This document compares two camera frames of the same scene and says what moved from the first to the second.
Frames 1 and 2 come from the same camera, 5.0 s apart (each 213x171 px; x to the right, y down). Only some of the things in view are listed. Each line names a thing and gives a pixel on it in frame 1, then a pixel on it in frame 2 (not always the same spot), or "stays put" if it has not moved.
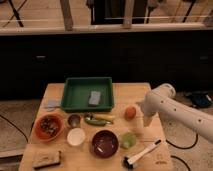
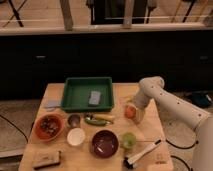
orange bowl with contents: x=48 y=127 stays put
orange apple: x=130 y=113 stays put
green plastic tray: x=76 y=90 stays put
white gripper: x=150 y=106 -> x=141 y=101
